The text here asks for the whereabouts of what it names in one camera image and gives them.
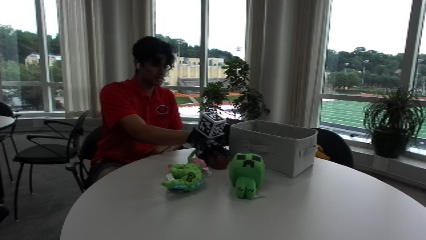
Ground dark red plush toy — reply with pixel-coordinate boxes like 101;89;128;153
202;148;231;171

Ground small pink plush toy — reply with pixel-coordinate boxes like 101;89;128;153
191;157;213;172

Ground white marker cube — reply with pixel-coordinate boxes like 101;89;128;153
194;112;229;140

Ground green block-faced plush toy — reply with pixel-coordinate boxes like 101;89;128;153
227;152;266;201

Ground green dragon plush toy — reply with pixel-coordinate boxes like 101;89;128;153
161;149;207;193

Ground white fabric storage box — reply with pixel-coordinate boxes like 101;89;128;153
227;119;319;179

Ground leafy green houseplant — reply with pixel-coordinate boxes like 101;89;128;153
198;55;271;122

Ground the person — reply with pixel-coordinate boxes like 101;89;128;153
81;35;231;188

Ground orange object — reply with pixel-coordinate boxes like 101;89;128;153
314;145;333;162

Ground eyeglasses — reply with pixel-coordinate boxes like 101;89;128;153
150;63;174;72

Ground black round-backed chair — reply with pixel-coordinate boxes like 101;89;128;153
311;127;355;169

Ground black office chair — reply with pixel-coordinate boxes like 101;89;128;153
65;125;106;194

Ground white curtain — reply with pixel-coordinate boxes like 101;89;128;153
245;0;333;129
56;0;157;118

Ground black metal armchair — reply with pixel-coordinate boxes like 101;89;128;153
12;109;92;222

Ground black plant pot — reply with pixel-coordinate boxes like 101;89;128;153
370;129;412;159

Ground spiky green houseplant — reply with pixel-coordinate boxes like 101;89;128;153
362;87;426;140

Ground black side chair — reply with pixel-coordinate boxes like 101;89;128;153
0;101;22;184

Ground round side table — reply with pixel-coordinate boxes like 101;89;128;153
0;115;17;130

